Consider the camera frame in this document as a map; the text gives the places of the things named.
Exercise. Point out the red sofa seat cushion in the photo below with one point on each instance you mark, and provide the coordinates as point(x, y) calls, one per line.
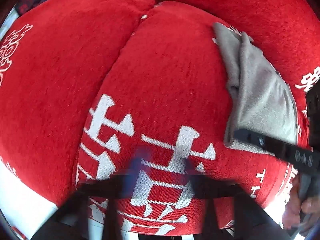
point(166, 94)

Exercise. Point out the grey knit sweater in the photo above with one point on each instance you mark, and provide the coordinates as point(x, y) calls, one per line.
point(262, 100)

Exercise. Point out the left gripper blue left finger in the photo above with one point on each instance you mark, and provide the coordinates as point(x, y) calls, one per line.
point(70, 221)

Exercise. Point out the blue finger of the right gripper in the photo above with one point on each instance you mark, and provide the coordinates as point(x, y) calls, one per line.
point(302, 159)

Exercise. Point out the left red sofa cushion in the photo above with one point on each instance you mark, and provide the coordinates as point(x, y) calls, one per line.
point(54, 60)

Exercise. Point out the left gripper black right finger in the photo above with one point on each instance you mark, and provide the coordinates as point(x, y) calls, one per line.
point(250, 219)

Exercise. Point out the person's right hand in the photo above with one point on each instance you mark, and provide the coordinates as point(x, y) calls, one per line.
point(291, 217)

